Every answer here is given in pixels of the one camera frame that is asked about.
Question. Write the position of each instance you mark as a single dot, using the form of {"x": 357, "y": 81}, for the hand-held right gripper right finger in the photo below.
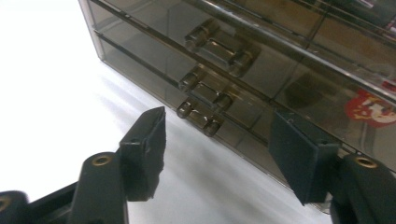
{"x": 302, "y": 155}

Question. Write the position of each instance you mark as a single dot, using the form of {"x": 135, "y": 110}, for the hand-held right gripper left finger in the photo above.
{"x": 144, "y": 155}

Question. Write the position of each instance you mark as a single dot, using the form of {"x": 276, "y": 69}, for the smoky transparent drawer box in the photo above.
{"x": 155, "y": 46}

